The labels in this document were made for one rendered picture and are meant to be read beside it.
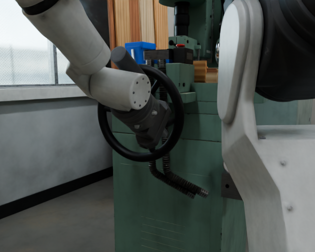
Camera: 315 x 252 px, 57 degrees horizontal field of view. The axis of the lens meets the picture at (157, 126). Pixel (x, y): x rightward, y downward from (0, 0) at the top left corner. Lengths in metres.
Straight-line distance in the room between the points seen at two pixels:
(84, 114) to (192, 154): 1.63
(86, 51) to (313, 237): 0.37
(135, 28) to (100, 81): 2.33
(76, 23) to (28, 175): 1.92
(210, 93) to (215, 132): 0.13
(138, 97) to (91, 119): 2.06
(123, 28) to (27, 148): 1.27
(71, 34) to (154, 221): 0.85
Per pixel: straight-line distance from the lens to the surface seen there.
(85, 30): 0.45
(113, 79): 0.53
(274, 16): 0.31
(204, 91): 0.96
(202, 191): 0.92
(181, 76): 0.90
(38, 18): 0.43
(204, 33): 1.24
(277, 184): 0.32
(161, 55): 0.93
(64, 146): 2.42
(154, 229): 1.16
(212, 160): 0.99
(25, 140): 2.23
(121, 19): 2.67
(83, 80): 0.55
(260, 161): 0.32
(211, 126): 0.96
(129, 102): 0.51
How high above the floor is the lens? 0.91
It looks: 9 degrees down
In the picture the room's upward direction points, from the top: straight up
